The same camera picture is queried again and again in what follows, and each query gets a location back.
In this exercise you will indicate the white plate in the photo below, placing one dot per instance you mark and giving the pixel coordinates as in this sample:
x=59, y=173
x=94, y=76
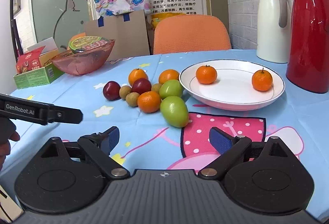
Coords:
x=232, y=84

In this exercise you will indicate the large orange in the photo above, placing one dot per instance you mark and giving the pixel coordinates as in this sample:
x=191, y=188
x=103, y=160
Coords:
x=136, y=74
x=168, y=74

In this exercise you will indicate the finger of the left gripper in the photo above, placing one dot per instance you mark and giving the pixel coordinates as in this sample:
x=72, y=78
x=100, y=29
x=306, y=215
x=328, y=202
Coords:
x=67, y=115

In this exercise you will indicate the red snack box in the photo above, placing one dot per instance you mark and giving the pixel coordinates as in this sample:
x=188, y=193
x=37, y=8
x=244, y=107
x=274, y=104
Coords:
x=30, y=61

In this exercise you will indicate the mandarin on plate right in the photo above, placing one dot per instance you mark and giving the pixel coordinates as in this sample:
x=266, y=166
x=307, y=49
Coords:
x=262, y=80

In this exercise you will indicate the green cardboard box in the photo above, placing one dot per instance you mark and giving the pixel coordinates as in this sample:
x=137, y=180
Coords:
x=41, y=76

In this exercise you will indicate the pink glass bowl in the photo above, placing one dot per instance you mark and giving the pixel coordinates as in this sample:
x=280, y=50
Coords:
x=85, y=62

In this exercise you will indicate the mandarin on plate left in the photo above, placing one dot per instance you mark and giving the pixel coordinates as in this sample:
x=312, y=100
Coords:
x=206, y=75

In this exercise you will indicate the red plum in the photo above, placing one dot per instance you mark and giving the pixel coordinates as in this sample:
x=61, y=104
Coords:
x=141, y=86
x=111, y=90

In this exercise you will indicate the longan front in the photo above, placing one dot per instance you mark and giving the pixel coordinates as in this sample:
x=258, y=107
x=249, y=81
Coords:
x=132, y=99

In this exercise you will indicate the small mandarin front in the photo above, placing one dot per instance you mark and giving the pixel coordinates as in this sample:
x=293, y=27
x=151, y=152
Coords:
x=149, y=102

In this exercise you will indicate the orange chair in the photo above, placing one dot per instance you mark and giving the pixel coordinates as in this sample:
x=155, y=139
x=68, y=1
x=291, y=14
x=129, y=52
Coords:
x=190, y=33

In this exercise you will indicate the floral cloth bag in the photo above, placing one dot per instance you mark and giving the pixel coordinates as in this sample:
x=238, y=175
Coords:
x=118, y=7

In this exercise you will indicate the green jujube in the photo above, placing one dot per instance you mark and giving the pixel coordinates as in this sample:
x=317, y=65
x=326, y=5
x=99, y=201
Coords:
x=174, y=111
x=171, y=88

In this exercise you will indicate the instant noodle cup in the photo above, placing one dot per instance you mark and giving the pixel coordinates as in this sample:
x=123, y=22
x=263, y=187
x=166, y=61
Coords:
x=86, y=43

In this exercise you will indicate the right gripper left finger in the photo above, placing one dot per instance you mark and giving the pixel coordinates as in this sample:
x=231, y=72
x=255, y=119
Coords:
x=97, y=149

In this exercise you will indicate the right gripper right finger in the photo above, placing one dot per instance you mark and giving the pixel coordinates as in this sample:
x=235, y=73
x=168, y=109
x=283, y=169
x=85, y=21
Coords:
x=231, y=150

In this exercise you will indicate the person's left hand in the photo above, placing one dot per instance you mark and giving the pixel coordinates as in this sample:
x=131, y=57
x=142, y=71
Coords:
x=8, y=132

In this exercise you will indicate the brown cardboard box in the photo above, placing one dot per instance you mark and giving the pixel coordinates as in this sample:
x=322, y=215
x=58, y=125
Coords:
x=128, y=30

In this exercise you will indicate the white thermos jug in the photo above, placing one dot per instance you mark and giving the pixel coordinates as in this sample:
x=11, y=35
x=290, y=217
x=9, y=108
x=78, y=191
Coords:
x=273, y=31

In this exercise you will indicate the mandarin on plate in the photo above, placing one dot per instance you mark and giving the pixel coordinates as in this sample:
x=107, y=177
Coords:
x=262, y=80
x=206, y=75

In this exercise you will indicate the blue cartoon tablecloth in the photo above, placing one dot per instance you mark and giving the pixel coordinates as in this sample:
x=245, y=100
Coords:
x=152, y=138

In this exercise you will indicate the longan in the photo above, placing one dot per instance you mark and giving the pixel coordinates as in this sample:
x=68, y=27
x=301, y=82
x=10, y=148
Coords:
x=124, y=91
x=132, y=99
x=156, y=87

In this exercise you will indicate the red thermos jug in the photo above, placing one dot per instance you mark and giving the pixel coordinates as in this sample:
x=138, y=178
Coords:
x=308, y=61

